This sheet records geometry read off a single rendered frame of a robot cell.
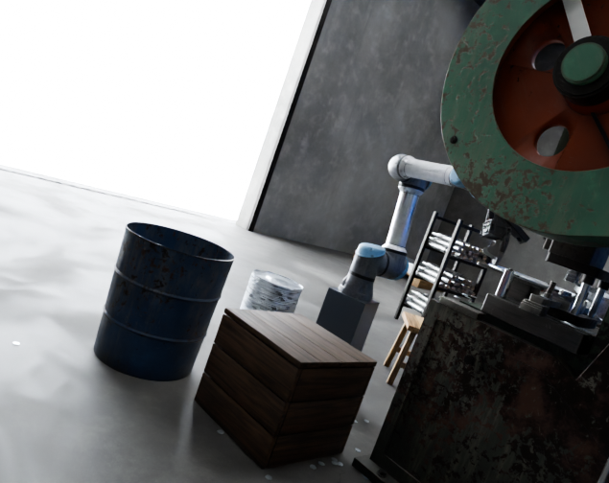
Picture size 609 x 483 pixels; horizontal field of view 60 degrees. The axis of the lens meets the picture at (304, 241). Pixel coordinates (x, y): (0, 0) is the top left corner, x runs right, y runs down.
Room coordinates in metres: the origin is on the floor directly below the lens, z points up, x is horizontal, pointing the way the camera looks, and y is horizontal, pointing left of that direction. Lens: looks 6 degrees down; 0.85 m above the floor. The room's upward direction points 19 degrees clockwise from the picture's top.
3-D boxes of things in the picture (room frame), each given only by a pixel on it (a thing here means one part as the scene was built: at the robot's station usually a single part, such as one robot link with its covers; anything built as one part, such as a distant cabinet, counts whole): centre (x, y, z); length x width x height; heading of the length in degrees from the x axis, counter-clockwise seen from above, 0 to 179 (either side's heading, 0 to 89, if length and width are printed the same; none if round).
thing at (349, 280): (2.27, -0.28, 0.50); 0.15 x 0.15 x 0.10
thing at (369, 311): (2.27, -0.28, 0.23); 0.18 x 0.18 x 0.45; 63
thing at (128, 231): (1.96, 0.43, 0.24); 0.42 x 0.42 x 0.48
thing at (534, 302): (1.58, -0.74, 0.76); 0.17 x 0.06 x 0.10; 135
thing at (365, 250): (2.27, -0.29, 0.62); 0.13 x 0.12 x 0.14; 126
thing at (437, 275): (4.33, -1.19, 0.47); 0.46 x 0.43 x 0.95; 25
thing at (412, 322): (2.81, -0.77, 0.16); 0.34 x 0.24 x 0.34; 176
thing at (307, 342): (1.76, -0.10, 0.18); 0.40 x 0.38 x 0.35; 46
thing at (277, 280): (2.86, 0.06, 0.28); 0.29 x 0.29 x 0.01
